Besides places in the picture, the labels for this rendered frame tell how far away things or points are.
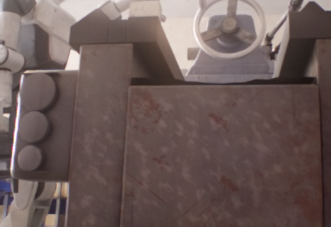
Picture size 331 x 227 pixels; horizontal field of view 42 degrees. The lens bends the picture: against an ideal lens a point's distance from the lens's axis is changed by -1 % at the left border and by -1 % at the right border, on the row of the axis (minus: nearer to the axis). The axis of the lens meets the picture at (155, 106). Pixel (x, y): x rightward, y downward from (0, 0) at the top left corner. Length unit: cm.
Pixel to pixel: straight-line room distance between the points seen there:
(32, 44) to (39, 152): 119
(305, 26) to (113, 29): 30
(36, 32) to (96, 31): 116
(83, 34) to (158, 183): 28
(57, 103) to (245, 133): 32
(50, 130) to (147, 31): 23
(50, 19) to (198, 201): 138
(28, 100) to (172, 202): 30
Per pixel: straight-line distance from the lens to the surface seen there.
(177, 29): 680
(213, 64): 141
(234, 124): 63
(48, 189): 183
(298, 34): 69
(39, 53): 187
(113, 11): 234
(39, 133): 73
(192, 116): 63
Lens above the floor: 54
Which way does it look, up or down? 13 degrees up
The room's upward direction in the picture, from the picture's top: 3 degrees clockwise
